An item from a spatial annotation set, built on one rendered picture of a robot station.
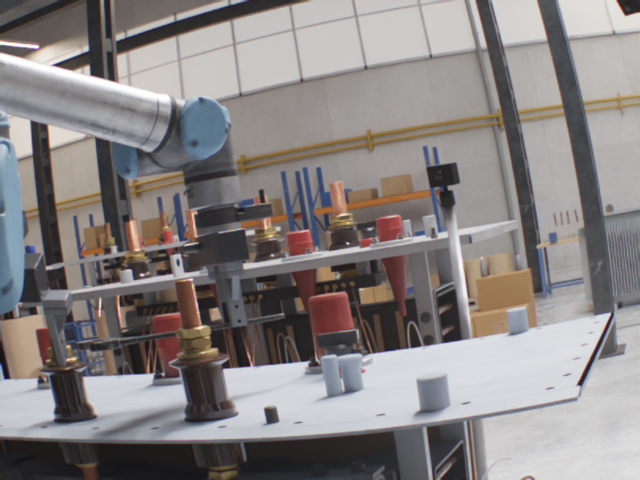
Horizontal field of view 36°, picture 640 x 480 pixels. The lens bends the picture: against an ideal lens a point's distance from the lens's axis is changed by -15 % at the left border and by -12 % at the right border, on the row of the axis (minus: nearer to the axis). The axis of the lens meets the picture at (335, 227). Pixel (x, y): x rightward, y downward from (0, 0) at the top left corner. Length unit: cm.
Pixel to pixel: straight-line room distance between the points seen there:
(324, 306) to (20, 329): 684
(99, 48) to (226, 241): 990
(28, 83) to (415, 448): 78
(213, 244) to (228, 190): 9
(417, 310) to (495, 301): 851
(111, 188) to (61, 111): 987
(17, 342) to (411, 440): 723
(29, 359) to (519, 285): 567
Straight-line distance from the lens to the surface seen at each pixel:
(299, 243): 317
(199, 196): 175
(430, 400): 134
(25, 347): 867
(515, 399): 131
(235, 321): 176
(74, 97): 148
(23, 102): 145
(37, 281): 132
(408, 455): 157
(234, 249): 172
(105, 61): 1155
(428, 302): 325
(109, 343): 169
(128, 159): 167
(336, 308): 192
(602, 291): 981
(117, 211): 1130
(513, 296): 1172
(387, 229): 309
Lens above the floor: 160
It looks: level
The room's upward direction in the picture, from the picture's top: 9 degrees counter-clockwise
